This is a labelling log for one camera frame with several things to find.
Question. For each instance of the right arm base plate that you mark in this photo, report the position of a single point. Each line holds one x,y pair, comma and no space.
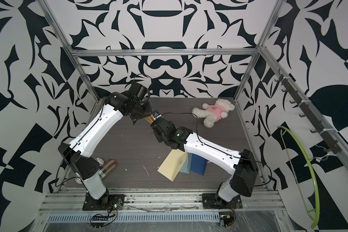
212,201

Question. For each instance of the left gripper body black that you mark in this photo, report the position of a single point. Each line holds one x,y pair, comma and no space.
142,110

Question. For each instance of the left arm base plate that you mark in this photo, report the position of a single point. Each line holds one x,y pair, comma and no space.
106,202

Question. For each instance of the pale yellow envelope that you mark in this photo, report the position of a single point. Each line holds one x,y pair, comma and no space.
173,163

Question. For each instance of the plaid checkered tube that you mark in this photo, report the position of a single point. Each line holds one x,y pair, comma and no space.
107,168

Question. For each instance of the black connector board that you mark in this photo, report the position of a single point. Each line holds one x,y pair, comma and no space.
226,220
98,221

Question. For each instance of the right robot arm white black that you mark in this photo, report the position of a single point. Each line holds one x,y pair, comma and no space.
241,166

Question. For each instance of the black hook rack rail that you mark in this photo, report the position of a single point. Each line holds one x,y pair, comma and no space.
310,112

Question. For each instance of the white cable duct strip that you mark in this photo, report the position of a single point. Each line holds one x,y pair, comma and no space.
140,217

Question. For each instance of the right black connector board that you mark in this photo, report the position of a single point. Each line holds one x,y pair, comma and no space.
226,220

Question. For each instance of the white teddy bear pink shirt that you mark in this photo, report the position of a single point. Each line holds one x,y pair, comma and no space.
213,113

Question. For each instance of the dark blue envelope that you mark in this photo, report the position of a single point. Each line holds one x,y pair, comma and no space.
198,164

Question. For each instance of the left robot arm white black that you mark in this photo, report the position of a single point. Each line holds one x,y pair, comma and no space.
78,153

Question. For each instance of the light blue envelope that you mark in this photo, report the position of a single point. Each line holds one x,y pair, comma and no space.
187,165

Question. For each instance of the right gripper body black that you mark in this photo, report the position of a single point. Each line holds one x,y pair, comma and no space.
159,137

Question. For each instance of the left black connector board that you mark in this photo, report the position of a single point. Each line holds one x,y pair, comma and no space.
98,221

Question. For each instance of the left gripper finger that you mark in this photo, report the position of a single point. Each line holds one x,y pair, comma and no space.
135,118
146,114

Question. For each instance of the tan yellow envelope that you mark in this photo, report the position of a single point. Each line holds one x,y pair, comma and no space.
150,119

